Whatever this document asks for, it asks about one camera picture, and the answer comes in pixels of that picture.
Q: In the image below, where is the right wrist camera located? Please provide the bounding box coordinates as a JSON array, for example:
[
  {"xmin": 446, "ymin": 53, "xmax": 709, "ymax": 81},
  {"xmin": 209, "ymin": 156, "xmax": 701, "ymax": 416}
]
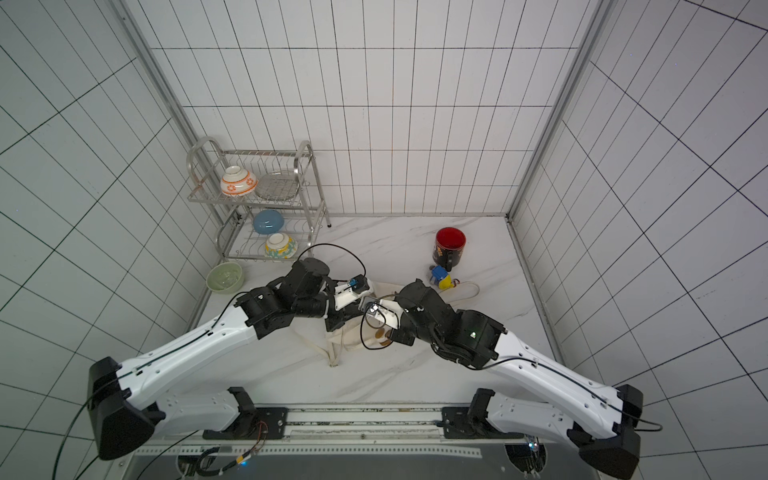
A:
[{"xmin": 364, "ymin": 299, "xmax": 404, "ymax": 329}]

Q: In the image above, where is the cream canvas tote bag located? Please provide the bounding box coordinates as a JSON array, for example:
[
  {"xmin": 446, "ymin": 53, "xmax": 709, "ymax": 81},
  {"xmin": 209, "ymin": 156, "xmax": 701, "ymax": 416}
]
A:
[{"xmin": 296, "ymin": 280, "xmax": 481, "ymax": 368}]

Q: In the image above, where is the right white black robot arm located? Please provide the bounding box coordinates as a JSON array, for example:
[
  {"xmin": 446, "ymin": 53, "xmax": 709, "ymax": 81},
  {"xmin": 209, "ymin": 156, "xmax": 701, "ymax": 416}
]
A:
[{"xmin": 369, "ymin": 280, "xmax": 643, "ymax": 479}]

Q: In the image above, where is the blue yellow keychain decoration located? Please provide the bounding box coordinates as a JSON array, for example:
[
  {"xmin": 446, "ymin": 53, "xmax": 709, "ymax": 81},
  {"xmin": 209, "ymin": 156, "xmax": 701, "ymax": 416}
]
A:
[{"xmin": 429, "ymin": 265, "xmax": 460, "ymax": 291}]

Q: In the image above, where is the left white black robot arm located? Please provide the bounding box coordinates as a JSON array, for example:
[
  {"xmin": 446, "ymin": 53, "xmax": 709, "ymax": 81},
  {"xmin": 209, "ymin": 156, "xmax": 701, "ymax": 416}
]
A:
[{"xmin": 85, "ymin": 258, "xmax": 373, "ymax": 460}]

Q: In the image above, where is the green bowl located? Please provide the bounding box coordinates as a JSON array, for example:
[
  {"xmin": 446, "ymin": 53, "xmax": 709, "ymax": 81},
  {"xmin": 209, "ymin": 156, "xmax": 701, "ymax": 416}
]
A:
[{"xmin": 206, "ymin": 262, "xmax": 244, "ymax": 294}]

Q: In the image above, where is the metal dish rack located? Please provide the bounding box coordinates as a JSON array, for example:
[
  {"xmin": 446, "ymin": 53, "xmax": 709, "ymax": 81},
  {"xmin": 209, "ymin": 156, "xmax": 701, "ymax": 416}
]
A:
[{"xmin": 186, "ymin": 136, "xmax": 332, "ymax": 260}]

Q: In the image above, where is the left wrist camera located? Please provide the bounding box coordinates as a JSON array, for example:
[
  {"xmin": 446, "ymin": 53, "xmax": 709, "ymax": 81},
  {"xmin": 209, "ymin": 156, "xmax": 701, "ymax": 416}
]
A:
[{"xmin": 334, "ymin": 274, "xmax": 373, "ymax": 311}]

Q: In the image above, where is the white orange patterned bowl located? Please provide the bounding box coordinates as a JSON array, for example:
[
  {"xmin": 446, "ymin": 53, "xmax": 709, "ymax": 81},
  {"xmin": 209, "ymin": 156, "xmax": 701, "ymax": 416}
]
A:
[{"xmin": 220, "ymin": 165, "xmax": 258, "ymax": 197}]

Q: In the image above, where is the red black mug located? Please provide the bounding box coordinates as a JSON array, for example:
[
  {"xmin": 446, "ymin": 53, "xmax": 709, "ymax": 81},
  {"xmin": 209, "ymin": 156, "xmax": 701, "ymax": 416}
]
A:
[{"xmin": 432, "ymin": 227, "xmax": 466, "ymax": 272}]

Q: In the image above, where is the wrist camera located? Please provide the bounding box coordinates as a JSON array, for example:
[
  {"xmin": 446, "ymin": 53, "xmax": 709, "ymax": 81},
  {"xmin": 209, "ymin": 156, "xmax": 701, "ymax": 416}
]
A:
[
  {"xmin": 364, "ymin": 299, "xmax": 404, "ymax": 329},
  {"xmin": 334, "ymin": 274, "xmax": 373, "ymax": 311}
]

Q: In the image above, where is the brown plush keychain decoration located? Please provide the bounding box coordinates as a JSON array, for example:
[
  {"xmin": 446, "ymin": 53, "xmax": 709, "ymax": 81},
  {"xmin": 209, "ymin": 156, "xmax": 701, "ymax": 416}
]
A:
[{"xmin": 374, "ymin": 328, "xmax": 392, "ymax": 348}]

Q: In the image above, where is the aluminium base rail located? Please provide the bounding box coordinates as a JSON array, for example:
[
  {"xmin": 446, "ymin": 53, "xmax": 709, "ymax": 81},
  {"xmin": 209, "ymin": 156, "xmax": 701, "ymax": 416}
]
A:
[{"xmin": 99, "ymin": 389, "xmax": 619, "ymax": 458}]

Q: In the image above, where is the blue bowl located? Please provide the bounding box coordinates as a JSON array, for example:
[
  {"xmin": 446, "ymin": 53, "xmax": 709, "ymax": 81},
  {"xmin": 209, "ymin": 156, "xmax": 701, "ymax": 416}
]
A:
[{"xmin": 252, "ymin": 209, "xmax": 285, "ymax": 236}]

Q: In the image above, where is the yellow teal patterned bowl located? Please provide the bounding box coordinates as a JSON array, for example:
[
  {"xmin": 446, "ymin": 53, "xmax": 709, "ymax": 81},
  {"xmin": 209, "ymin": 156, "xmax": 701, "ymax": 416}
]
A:
[{"xmin": 265, "ymin": 232, "xmax": 298, "ymax": 259}]

